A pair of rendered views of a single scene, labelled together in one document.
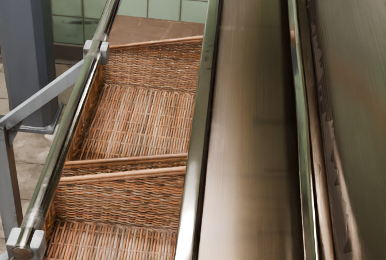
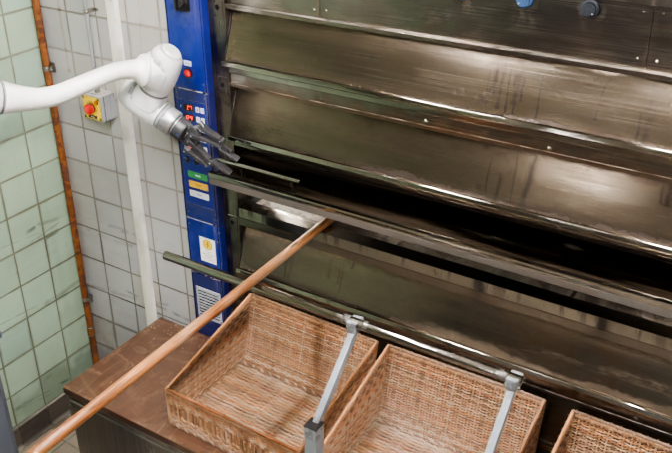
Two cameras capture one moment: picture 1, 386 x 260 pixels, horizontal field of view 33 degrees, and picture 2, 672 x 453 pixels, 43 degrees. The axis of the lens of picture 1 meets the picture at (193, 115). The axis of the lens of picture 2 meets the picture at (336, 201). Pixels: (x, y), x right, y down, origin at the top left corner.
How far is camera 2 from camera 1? 2.08 m
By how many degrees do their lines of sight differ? 50
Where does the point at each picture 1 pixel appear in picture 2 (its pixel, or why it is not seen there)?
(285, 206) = (595, 263)
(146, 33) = (117, 372)
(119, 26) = (91, 386)
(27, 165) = not seen: outside the picture
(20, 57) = not seen: outside the picture
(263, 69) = (505, 243)
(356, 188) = (641, 226)
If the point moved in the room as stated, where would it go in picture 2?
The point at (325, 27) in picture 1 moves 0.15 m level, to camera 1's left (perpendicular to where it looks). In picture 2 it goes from (545, 205) to (527, 228)
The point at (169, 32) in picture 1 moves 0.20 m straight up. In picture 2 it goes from (129, 359) to (122, 315)
